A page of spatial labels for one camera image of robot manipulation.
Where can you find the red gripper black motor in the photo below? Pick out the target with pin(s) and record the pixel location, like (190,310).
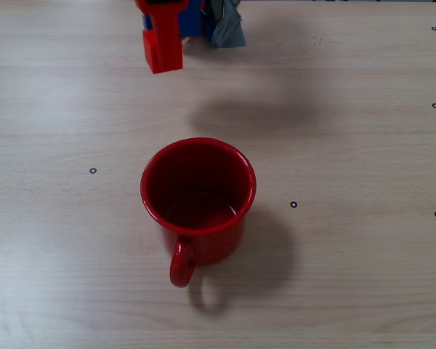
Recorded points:
(162,34)

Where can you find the grey duct tape piece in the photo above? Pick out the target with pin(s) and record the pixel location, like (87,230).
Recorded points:
(229,32)

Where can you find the red cube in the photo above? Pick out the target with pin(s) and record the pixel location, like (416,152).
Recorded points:
(149,51)

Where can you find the red enamel mug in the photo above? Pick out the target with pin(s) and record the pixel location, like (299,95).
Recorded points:
(198,189)

